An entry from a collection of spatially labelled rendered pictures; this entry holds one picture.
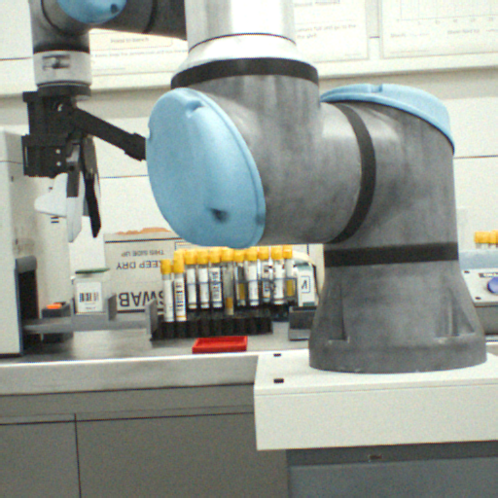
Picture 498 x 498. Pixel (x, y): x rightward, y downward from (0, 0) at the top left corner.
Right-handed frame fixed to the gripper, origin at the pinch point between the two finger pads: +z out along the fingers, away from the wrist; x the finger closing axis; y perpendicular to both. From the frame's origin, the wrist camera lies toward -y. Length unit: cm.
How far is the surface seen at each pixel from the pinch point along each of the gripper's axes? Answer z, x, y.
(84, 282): 5.8, 2.5, 0.5
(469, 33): -36, -59, -68
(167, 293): 8.5, -4.3, -9.6
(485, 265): 7, -7, -55
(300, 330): 13.5, 1.9, -27.7
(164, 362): 15.6, 8.8, -10.5
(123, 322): 11.1, 3.6, -4.6
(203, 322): 12.8, -4.1, -14.4
